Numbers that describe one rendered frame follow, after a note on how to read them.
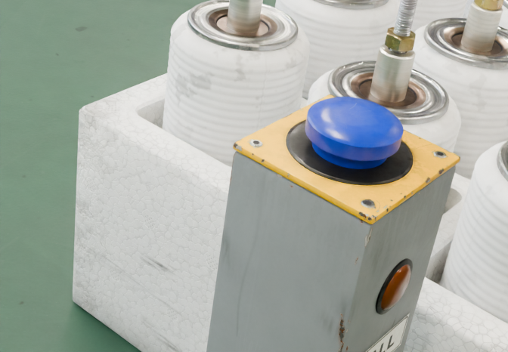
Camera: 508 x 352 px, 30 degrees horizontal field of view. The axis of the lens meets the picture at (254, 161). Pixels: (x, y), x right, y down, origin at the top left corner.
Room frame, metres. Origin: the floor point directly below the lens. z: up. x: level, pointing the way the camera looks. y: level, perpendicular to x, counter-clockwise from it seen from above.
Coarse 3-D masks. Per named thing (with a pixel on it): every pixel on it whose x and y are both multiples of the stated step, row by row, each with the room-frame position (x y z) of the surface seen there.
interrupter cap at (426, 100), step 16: (352, 64) 0.55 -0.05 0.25; (368, 64) 0.56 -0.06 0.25; (336, 80) 0.53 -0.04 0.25; (352, 80) 0.53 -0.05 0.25; (368, 80) 0.54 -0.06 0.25; (416, 80) 0.54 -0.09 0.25; (432, 80) 0.55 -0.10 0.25; (336, 96) 0.51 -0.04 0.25; (352, 96) 0.51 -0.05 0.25; (368, 96) 0.52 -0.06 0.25; (416, 96) 0.53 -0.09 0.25; (432, 96) 0.53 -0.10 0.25; (400, 112) 0.50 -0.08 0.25; (416, 112) 0.50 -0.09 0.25; (432, 112) 0.50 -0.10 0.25
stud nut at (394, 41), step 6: (390, 30) 0.53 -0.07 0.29; (390, 36) 0.52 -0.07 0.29; (396, 36) 0.52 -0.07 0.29; (402, 36) 0.52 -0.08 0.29; (408, 36) 0.52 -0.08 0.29; (414, 36) 0.52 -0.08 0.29; (390, 42) 0.52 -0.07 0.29; (396, 42) 0.52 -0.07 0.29; (402, 42) 0.52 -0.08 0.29; (408, 42) 0.52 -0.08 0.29; (396, 48) 0.52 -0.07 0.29; (402, 48) 0.52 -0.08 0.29; (408, 48) 0.52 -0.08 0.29
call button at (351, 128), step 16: (320, 112) 0.34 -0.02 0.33; (336, 112) 0.34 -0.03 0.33; (352, 112) 0.35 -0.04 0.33; (368, 112) 0.35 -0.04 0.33; (384, 112) 0.35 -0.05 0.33; (320, 128) 0.33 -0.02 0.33; (336, 128) 0.33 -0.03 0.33; (352, 128) 0.33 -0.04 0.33; (368, 128) 0.33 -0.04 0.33; (384, 128) 0.34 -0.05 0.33; (400, 128) 0.34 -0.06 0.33; (320, 144) 0.33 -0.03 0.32; (336, 144) 0.32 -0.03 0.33; (352, 144) 0.32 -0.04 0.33; (368, 144) 0.32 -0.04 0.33; (384, 144) 0.33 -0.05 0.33; (400, 144) 0.34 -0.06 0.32; (336, 160) 0.33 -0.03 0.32; (352, 160) 0.33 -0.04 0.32; (368, 160) 0.32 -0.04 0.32; (384, 160) 0.34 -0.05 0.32
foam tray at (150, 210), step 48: (144, 96) 0.60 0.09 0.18; (96, 144) 0.56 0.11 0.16; (144, 144) 0.54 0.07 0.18; (96, 192) 0.56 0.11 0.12; (144, 192) 0.53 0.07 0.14; (192, 192) 0.51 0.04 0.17; (96, 240) 0.56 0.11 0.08; (144, 240) 0.53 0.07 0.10; (192, 240) 0.51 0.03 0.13; (96, 288) 0.56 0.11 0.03; (144, 288) 0.53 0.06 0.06; (192, 288) 0.51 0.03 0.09; (432, 288) 0.43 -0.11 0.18; (144, 336) 0.53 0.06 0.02; (192, 336) 0.50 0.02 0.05; (432, 336) 0.41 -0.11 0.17; (480, 336) 0.40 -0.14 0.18
